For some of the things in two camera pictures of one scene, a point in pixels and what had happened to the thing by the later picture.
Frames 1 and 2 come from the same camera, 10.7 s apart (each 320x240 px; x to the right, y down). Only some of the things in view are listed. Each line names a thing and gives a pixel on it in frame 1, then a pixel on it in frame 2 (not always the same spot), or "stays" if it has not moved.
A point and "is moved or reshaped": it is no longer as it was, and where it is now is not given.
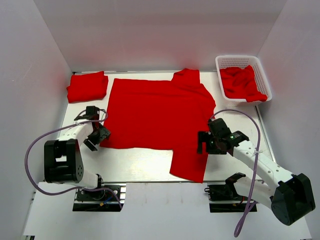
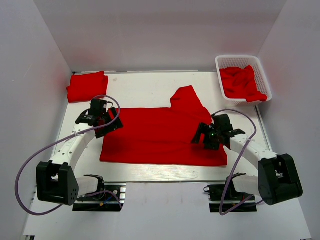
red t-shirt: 163,115 is moved or reshaped
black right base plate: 224,198 stays
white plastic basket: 243,61 stays
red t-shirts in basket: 240,84 stays
